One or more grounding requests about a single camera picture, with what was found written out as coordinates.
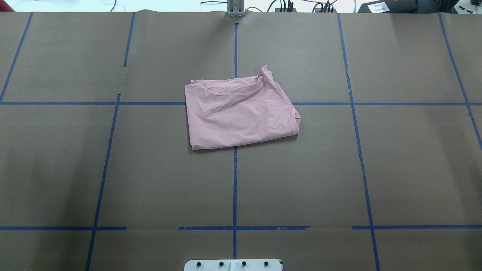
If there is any pink printed t-shirt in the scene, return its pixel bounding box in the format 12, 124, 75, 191
185, 65, 301, 151

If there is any black power box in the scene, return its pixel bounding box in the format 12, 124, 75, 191
356, 0, 433, 14

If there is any aluminium frame post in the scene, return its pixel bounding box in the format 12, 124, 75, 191
226, 0, 246, 18

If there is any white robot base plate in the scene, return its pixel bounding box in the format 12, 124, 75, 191
184, 259, 284, 271

